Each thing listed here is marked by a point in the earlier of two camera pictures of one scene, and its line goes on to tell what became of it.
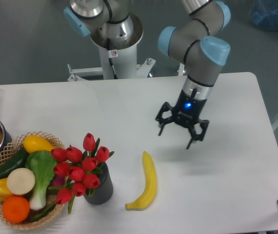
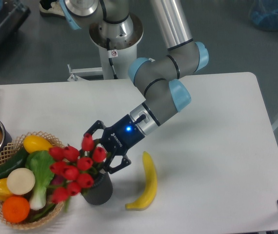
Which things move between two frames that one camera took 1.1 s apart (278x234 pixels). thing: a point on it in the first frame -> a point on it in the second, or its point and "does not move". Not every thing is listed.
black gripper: [187, 111] -> [117, 139]
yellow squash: [33, 143] does not move
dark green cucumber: [16, 161] does not move
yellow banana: [145, 200] does not move
